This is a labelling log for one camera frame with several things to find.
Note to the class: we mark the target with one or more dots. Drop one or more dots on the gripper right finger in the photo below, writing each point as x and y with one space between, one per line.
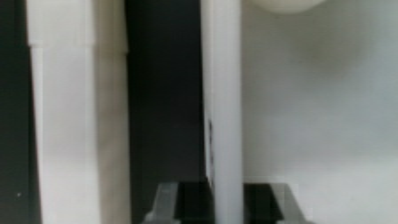
271 204

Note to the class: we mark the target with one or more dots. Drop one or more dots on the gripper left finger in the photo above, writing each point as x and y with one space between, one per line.
182 204

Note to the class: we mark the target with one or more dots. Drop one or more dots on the white square table top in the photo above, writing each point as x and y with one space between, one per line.
301 105

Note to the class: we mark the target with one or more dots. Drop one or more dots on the white front barrier wall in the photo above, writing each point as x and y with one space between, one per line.
79 49

